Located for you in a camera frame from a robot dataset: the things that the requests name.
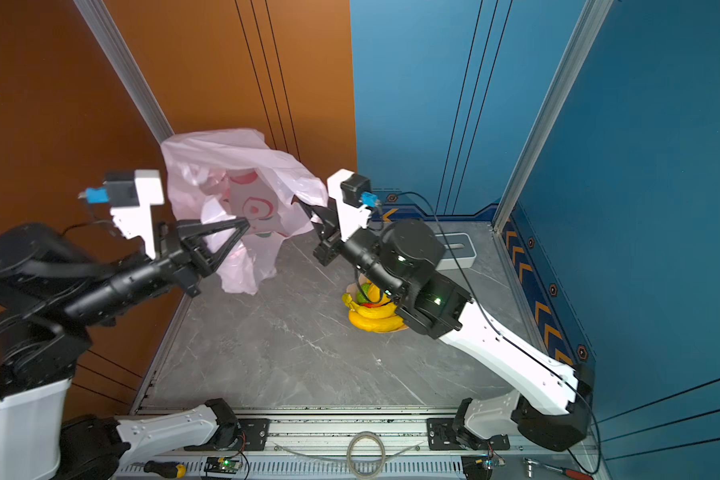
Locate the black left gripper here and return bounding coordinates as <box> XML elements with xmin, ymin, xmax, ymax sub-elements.
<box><xmin>71</xmin><ymin>212</ymin><xmax>247</xmax><ymax>329</ymax></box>

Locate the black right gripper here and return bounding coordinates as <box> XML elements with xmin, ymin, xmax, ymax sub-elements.
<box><xmin>305</xmin><ymin>191</ymin><xmax>411</xmax><ymax>298</ymax></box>

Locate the pink plastic bag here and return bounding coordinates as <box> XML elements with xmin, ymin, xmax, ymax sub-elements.
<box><xmin>160</xmin><ymin>128</ymin><xmax>328</xmax><ymax>295</ymax></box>

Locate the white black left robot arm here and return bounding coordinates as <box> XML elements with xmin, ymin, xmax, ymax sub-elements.
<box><xmin>0</xmin><ymin>218</ymin><xmax>249</xmax><ymax>479</ymax></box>

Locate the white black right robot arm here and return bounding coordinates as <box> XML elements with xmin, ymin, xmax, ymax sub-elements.
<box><xmin>301</xmin><ymin>201</ymin><xmax>594</xmax><ymax>452</ymax></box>

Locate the yellow banana bunch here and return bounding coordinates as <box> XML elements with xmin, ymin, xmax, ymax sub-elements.
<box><xmin>342</xmin><ymin>293</ymin><xmax>407</xmax><ymax>333</ymax></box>

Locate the white grey tissue box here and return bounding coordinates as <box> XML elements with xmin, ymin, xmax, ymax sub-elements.
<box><xmin>435</xmin><ymin>232</ymin><xmax>477</xmax><ymax>271</ymax></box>

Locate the green circuit board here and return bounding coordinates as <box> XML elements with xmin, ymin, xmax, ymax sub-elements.
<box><xmin>203</xmin><ymin>456</ymin><xmax>246</xmax><ymax>478</ymax></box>

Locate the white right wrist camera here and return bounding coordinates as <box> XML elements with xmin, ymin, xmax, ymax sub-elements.
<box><xmin>327</xmin><ymin>169</ymin><xmax>375</xmax><ymax>241</ymax></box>

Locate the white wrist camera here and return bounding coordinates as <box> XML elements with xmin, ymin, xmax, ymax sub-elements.
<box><xmin>78</xmin><ymin>169</ymin><xmax>165</xmax><ymax>260</ymax></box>
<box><xmin>327</xmin><ymin>169</ymin><xmax>375</xmax><ymax>241</ymax></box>

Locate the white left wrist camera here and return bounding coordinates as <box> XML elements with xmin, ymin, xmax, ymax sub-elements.
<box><xmin>78</xmin><ymin>169</ymin><xmax>165</xmax><ymax>260</ymax></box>

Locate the yellow handled screwdriver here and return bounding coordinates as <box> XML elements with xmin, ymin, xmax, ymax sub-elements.
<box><xmin>142</xmin><ymin>460</ymin><xmax>187</xmax><ymax>479</ymax></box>

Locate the coiled clear cable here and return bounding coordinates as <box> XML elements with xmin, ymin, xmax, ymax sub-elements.
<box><xmin>272</xmin><ymin>431</ymin><xmax>424</xmax><ymax>480</ymax></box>

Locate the aluminium front rail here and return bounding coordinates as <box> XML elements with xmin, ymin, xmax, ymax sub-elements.
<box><xmin>128</xmin><ymin>407</ymin><xmax>595</xmax><ymax>480</ymax></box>

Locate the aluminium corner post left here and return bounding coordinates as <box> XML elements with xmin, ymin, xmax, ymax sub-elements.
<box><xmin>74</xmin><ymin>0</ymin><xmax>174</xmax><ymax>143</ymax></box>

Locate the aluminium corner post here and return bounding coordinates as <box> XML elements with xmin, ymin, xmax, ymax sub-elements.
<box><xmin>492</xmin><ymin>0</ymin><xmax>613</xmax><ymax>234</ymax></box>
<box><xmin>74</xmin><ymin>0</ymin><xmax>174</xmax><ymax>143</ymax></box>

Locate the red handled tool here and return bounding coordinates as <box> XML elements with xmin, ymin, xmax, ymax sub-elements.
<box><xmin>523</xmin><ymin>457</ymin><xmax>593</xmax><ymax>480</ymax></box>

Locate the aluminium corner post right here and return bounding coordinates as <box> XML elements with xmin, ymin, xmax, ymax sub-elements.
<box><xmin>492</xmin><ymin>0</ymin><xmax>613</xmax><ymax>234</ymax></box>

